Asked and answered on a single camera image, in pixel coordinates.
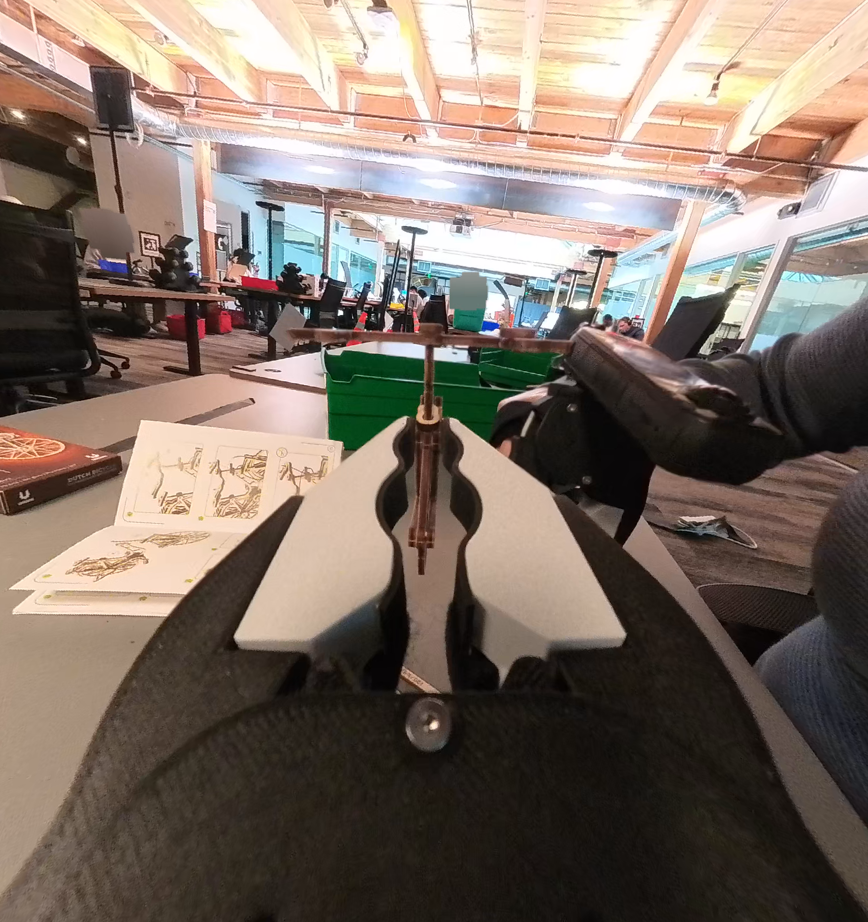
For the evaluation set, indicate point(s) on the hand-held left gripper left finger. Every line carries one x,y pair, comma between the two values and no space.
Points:
311,576

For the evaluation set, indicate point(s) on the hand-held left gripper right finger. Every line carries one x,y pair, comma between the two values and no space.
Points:
549,576

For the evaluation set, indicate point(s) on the person's right forearm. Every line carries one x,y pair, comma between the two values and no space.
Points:
823,389

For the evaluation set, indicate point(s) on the brown model kit box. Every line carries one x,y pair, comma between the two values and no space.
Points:
45,475

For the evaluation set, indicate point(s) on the black high-back chair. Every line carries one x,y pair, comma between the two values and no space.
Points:
693,324

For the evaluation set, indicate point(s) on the green plastic bin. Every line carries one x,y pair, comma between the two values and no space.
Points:
376,410
470,319
520,367

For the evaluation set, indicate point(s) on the black floor lamp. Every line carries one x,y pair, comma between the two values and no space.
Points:
603,253
269,206
414,230

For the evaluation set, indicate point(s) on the blue face mask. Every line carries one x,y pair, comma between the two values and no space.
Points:
700,526

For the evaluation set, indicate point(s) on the white instruction booklet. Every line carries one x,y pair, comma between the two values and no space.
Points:
189,468

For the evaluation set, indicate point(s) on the black mesh chair seat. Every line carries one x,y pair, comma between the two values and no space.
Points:
758,609

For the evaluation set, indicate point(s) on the ceiling projector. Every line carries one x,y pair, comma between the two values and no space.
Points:
462,226

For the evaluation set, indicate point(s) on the red storage bin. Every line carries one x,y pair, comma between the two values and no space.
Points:
186,328
217,320

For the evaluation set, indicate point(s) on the black knobbed rack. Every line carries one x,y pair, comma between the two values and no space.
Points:
174,270
295,281

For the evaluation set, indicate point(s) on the person's torso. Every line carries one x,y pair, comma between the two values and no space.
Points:
859,576

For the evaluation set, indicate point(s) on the dark wooden desk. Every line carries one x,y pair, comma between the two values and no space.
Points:
153,294

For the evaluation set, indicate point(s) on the black white marker sign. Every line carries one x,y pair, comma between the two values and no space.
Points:
150,243

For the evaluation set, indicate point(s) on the black mesh office chair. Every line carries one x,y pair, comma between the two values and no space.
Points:
23,288

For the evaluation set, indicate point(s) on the black speaker on stand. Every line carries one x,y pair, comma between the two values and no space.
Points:
112,97

